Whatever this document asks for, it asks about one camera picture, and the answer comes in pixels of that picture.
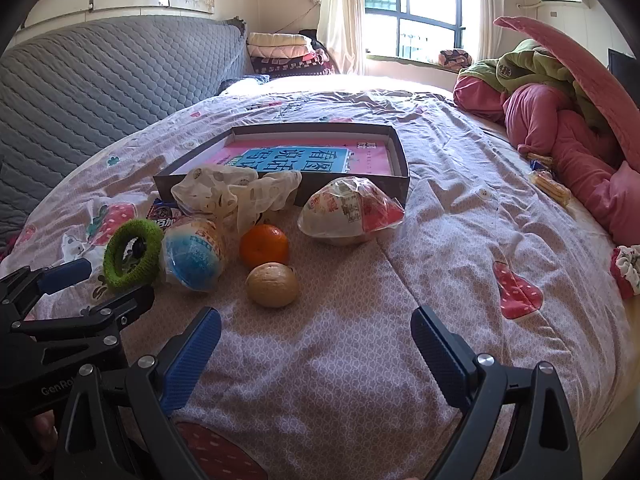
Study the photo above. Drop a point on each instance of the green knitted hair scrunchie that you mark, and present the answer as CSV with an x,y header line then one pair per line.
x,y
112,265

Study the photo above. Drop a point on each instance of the purple cookie packet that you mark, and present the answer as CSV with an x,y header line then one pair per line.
x,y
162,216

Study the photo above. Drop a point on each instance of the cream curtain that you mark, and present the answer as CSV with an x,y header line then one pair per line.
x,y
487,5
340,15

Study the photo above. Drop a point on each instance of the orange mandarin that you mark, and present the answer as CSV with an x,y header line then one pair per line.
x,y
264,246

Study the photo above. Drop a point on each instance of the brown walnut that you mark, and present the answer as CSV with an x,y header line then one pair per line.
x,y
271,285

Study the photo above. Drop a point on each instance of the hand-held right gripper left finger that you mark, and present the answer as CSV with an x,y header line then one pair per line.
x,y
192,360

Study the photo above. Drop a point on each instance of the blue candy wrapper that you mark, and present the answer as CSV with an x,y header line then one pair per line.
x,y
536,165

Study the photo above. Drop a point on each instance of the black television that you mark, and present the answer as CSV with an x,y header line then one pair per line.
x,y
620,67

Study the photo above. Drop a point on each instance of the pink quilt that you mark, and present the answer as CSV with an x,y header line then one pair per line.
x,y
565,145

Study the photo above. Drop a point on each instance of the green garment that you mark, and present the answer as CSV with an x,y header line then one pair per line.
x,y
540,67

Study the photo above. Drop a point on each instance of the pink and blue book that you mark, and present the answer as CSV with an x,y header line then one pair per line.
x,y
310,157

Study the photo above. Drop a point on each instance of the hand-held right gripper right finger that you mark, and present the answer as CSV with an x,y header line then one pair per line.
x,y
440,355

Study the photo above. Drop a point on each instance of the white patterned cloth bag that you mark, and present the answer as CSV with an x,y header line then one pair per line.
x,y
235,192

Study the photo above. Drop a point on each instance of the pink quilted pad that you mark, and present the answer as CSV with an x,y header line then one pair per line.
x,y
585,75

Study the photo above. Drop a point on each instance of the stack of folded blankets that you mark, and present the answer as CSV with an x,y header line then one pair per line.
x,y
285,52

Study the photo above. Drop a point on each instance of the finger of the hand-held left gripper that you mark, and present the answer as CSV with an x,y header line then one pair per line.
x,y
65,275
120,307

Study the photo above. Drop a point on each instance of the small yellow snack packet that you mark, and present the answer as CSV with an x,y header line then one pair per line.
x,y
542,159

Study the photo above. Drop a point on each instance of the patterned cushion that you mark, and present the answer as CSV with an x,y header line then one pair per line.
x,y
454,57

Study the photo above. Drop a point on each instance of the dark shallow cardboard box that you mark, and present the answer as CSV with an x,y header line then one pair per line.
x,y
385,170

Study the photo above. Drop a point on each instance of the floral frilled cloth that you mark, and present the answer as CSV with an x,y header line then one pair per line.
x,y
627,270

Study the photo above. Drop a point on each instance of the grey quilted headboard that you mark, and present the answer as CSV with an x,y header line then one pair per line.
x,y
100,90

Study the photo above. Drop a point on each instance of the blue toy egg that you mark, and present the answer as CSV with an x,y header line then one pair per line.
x,y
192,255

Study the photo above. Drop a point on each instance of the person's left hand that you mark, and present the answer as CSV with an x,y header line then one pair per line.
x,y
41,432

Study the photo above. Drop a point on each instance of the red toy egg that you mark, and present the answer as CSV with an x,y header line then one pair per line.
x,y
345,215

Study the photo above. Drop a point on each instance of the dark framed window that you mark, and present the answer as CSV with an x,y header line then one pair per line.
x,y
415,5

